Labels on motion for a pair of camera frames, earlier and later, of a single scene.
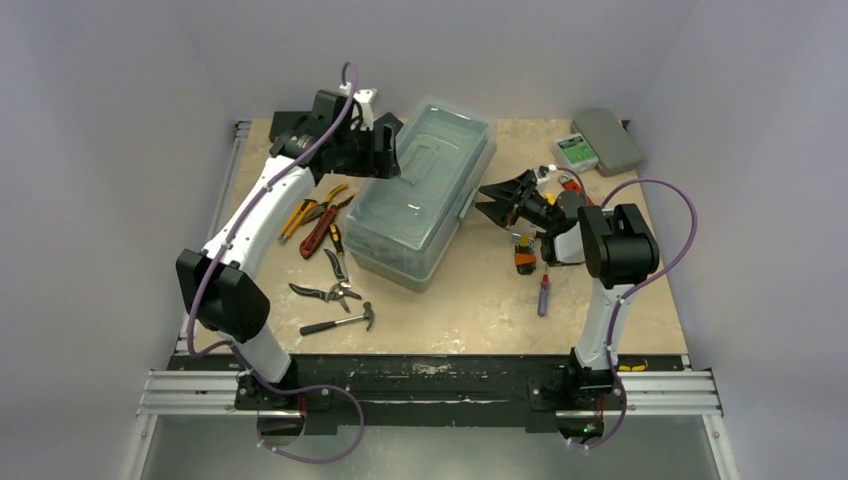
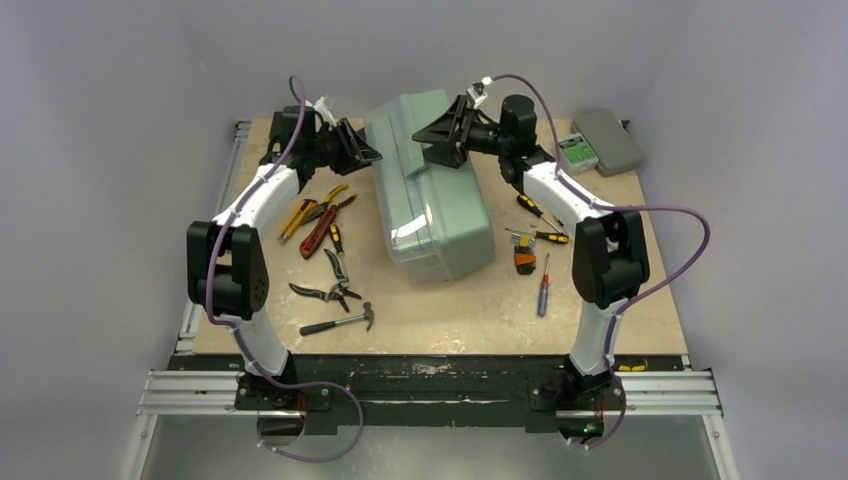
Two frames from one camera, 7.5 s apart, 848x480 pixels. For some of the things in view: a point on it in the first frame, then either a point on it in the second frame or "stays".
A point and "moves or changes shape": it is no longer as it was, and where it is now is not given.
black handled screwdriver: (335, 236) stays
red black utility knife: (313, 237) stays
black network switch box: (289, 121) stays
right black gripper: (519, 201) to (465, 132)
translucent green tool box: (396, 233) moves or changes shape
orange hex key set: (525, 259) stays
